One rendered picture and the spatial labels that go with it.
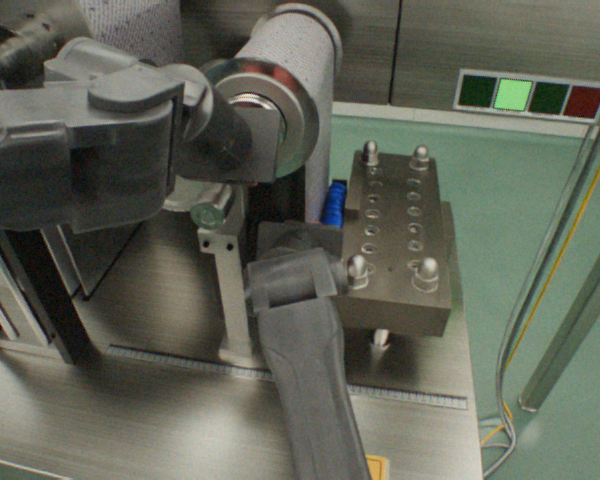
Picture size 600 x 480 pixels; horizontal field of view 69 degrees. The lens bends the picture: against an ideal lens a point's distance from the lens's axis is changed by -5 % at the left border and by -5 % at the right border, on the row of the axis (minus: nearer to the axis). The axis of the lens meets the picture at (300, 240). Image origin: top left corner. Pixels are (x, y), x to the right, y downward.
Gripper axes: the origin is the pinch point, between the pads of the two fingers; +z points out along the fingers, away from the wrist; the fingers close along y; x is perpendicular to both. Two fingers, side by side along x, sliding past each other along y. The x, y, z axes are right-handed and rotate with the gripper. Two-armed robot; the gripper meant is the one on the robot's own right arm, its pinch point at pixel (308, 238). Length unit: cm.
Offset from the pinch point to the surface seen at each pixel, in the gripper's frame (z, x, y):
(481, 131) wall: 280, 35, 84
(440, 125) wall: 280, 36, 55
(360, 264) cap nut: -3.3, -1.9, 7.4
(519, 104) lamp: 21.3, 23.1, 31.5
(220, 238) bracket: -10.7, 1.0, -9.2
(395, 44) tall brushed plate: 19.3, 30.7, 9.4
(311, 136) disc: -10.2, 13.6, 0.4
